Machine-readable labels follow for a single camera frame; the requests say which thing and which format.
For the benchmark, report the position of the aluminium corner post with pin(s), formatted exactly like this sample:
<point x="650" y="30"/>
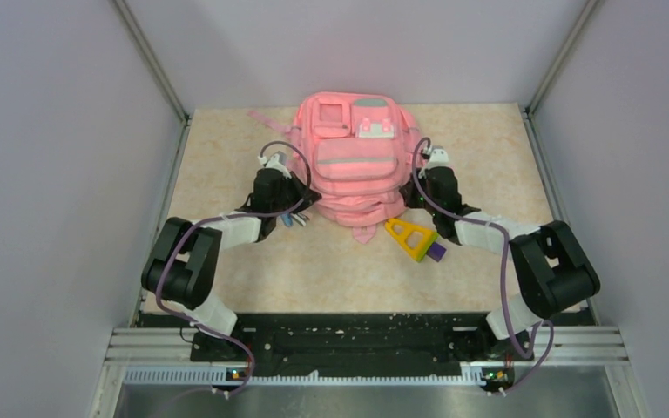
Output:
<point x="150" y="59"/>
<point x="562" y="56"/>

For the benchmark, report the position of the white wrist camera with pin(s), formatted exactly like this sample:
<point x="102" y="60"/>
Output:
<point x="436" y="157"/>
<point x="277" y="161"/>

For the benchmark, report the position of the yellow green block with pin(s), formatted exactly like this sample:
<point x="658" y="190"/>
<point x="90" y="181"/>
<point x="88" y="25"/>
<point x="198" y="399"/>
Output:
<point x="413" y="239"/>

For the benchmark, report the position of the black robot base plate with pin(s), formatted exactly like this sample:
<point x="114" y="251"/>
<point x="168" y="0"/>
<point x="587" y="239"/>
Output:
<point x="357" y="344"/>

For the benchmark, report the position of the left aluminium corner post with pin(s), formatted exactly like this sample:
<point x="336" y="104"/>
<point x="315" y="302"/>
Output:
<point x="150" y="59"/>

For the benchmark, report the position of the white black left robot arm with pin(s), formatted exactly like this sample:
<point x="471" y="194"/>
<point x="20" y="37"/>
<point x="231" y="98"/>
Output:
<point x="182" y="264"/>

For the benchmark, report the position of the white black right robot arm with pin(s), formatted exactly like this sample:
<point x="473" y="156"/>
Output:
<point x="543" y="268"/>

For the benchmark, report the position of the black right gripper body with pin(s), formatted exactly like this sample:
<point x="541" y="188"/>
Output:
<point x="415" y="199"/>

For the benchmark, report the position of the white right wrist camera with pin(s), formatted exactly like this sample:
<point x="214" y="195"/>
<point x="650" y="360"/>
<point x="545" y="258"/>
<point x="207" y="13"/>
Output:
<point x="436" y="157"/>

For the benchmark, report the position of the purple small block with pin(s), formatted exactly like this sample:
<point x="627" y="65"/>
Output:
<point x="436" y="251"/>

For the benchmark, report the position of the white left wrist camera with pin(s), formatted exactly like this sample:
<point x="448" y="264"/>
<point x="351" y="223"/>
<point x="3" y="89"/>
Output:
<point x="277" y="161"/>

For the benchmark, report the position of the right aluminium corner post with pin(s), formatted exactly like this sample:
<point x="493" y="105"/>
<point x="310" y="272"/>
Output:
<point x="562" y="56"/>

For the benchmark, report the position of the light blue eraser stick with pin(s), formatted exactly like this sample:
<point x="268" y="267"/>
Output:
<point x="287" y="220"/>

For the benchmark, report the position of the pink student backpack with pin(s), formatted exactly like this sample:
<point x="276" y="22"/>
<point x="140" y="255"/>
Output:
<point x="357" y="148"/>

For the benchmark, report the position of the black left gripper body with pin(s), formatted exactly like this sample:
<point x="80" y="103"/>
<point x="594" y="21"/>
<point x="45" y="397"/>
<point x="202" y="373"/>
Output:
<point x="289" y="191"/>

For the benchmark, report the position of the white mini stapler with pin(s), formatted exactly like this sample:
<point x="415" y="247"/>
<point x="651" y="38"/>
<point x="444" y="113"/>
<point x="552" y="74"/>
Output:
<point x="300" y="219"/>

